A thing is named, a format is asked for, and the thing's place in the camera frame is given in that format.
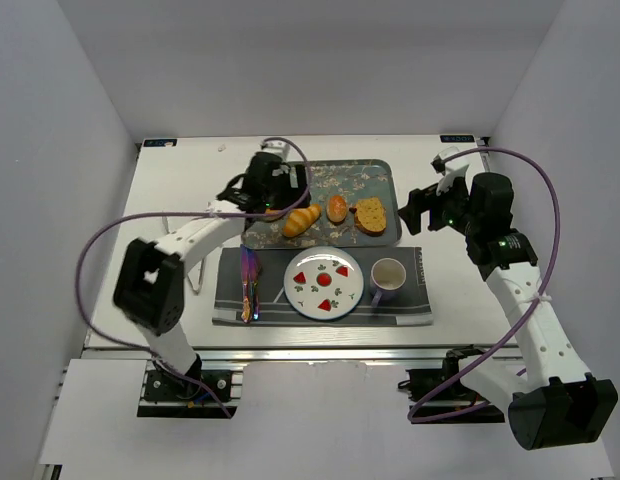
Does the striped croissant bread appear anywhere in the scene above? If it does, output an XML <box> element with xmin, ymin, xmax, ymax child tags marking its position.
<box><xmin>282</xmin><ymin>204</ymin><xmax>322</xmax><ymax>238</ymax></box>

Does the round shell-shaped bun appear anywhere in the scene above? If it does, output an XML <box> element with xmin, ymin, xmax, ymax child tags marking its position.
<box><xmin>326</xmin><ymin>195</ymin><xmax>349</xmax><ymax>224</ymax></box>

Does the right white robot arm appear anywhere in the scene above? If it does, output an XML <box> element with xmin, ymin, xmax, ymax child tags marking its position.
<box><xmin>399</xmin><ymin>173</ymin><xmax>618</xmax><ymax>450</ymax></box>

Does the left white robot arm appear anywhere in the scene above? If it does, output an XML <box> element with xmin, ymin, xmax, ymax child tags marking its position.
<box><xmin>113</xmin><ymin>148</ymin><xmax>311</xmax><ymax>387</ymax></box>

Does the seeded bread slice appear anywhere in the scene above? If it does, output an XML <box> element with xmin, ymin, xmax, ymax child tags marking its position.
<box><xmin>352</xmin><ymin>197</ymin><xmax>387</xmax><ymax>236</ymax></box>

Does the lilac ceramic mug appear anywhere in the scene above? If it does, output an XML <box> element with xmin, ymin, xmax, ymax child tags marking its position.
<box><xmin>370</xmin><ymin>258</ymin><xmax>407</xmax><ymax>308</ymax></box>

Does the floral blue serving tray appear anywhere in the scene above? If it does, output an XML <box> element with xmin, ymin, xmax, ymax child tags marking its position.
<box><xmin>242</xmin><ymin>159</ymin><xmax>402</xmax><ymax>249</ymax></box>

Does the iridescent fork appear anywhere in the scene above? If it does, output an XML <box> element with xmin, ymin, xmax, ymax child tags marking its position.
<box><xmin>250</xmin><ymin>251</ymin><xmax>261</xmax><ymax>321</ymax></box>

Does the grey striped placemat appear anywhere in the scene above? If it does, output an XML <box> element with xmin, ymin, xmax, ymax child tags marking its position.
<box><xmin>211</xmin><ymin>245</ymin><xmax>435</xmax><ymax>327</ymax></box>

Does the white watermelon pattern plate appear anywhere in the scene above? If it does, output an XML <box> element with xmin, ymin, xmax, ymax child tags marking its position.
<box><xmin>283</xmin><ymin>247</ymin><xmax>365</xmax><ymax>321</ymax></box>

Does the iridescent knife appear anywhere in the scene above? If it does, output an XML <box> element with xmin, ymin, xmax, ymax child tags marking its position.
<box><xmin>240</xmin><ymin>246</ymin><xmax>257</xmax><ymax>324</ymax></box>

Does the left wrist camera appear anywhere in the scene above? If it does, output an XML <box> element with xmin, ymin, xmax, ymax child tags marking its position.
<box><xmin>260</xmin><ymin>140</ymin><xmax>289</xmax><ymax>156</ymax></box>

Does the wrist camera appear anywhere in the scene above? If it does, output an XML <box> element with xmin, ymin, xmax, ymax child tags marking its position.
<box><xmin>260</xmin><ymin>140</ymin><xmax>289</xmax><ymax>156</ymax></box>
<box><xmin>431</xmin><ymin>146</ymin><xmax>469</xmax><ymax>196</ymax></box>

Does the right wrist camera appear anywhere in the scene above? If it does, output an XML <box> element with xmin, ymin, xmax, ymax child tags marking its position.
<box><xmin>431</xmin><ymin>146</ymin><xmax>469</xmax><ymax>196</ymax></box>

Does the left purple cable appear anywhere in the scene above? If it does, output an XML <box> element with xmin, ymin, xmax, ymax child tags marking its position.
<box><xmin>76</xmin><ymin>136</ymin><xmax>315</xmax><ymax>416</ymax></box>

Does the purple cable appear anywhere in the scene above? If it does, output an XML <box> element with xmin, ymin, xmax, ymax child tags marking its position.
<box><xmin>407</xmin><ymin>147</ymin><xmax>562</xmax><ymax>425</ymax></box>
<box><xmin>76</xmin><ymin>136</ymin><xmax>315</xmax><ymax>416</ymax></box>

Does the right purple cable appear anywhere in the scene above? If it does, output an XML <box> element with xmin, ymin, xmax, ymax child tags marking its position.
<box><xmin>407</xmin><ymin>147</ymin><xmax>562</xmax><ymax>425</ymax></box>

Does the white wire stand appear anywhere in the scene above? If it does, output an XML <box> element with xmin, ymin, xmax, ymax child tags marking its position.
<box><xmin>159</xmin><ymin>216</ymin><xmax>207</xmax><ymax>296</ymax></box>

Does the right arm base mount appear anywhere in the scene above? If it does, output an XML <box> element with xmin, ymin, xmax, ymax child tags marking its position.
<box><xmin>397</xmin><ymin>344</ymin><xmax>506</xmax><ymax>426</ymax></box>

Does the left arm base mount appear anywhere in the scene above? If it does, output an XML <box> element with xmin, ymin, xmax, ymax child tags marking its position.
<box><xmin>137</xmin><ymin>362</ymin><xmax>243</xmax><ymax>419</ymax></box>

